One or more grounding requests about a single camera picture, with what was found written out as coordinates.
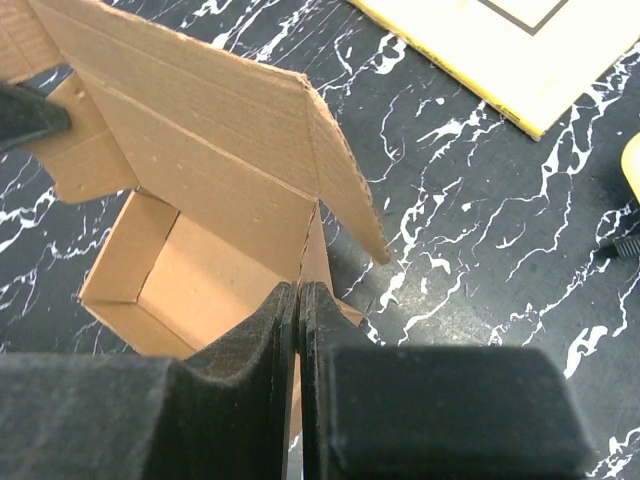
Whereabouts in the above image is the yellow book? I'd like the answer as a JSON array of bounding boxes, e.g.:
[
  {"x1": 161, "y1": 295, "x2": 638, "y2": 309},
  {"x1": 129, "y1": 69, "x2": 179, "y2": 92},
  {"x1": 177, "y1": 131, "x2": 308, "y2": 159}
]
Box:
[{"x1": 355, "y1": 1, "x2": 639, "y2": 140}]

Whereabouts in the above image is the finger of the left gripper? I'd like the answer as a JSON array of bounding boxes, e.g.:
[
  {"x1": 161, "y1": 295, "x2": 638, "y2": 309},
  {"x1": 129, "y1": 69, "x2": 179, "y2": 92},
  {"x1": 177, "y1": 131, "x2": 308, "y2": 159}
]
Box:
[{"x1": 1, "y1": 82, "x2": 72, "y2": 153}]

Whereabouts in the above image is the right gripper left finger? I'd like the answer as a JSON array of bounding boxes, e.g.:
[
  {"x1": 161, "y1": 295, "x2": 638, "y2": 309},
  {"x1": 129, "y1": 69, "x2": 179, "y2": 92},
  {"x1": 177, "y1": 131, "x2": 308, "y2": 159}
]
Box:
[{"x1": 1, "y1": 282, "x2": 297, "y2": 479}]

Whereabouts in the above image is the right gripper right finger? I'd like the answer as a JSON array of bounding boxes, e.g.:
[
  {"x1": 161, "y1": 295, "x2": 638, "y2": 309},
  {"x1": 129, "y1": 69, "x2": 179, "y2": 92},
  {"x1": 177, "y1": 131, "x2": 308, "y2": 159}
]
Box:
[{"x1": 298, "y1": 282, "x2": 594, "y2": 479}]

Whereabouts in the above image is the cardboard box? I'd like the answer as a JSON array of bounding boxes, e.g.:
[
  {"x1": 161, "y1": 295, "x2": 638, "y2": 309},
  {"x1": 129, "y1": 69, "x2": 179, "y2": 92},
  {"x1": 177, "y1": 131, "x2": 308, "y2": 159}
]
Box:
[{"x1": 0, "y1": 0, "x2": 392, "y2": 361}]

